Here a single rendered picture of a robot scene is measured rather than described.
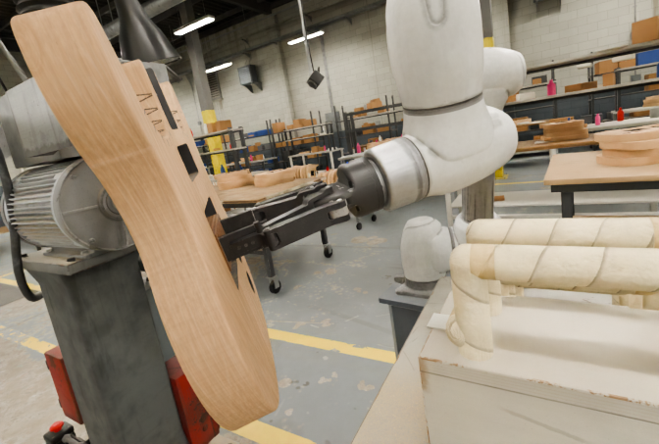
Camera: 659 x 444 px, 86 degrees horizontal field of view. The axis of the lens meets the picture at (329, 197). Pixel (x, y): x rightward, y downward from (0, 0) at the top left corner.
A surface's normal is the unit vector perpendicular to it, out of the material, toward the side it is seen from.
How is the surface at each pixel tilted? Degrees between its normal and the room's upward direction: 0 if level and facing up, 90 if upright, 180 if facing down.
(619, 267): 64
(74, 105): 101
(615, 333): 0
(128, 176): 113
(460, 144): 97
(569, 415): 90
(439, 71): 108
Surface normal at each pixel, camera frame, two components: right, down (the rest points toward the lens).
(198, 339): 0.20, 0.00
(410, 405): -0.16, -0.97
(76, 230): 0.57, 0.25
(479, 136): 0.35, 0.18
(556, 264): -0.53, -0.22
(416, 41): -0.55, 0.40
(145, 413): 0.86, -0.05
